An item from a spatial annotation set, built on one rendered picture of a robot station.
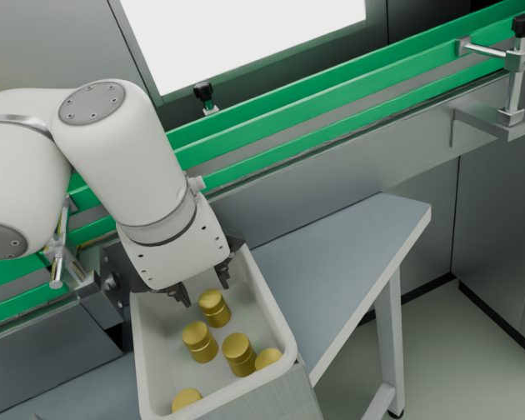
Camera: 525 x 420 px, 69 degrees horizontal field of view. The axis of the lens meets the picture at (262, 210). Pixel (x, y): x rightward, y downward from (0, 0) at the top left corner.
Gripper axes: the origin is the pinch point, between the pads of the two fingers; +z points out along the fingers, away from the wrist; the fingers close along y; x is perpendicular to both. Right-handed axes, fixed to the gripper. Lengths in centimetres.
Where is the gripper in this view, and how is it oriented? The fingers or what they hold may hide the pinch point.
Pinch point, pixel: (201, 282)
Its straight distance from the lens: 51.2
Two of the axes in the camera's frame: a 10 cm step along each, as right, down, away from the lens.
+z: 1.5, 6.0, 7.8
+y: -9.0, 4.0, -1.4
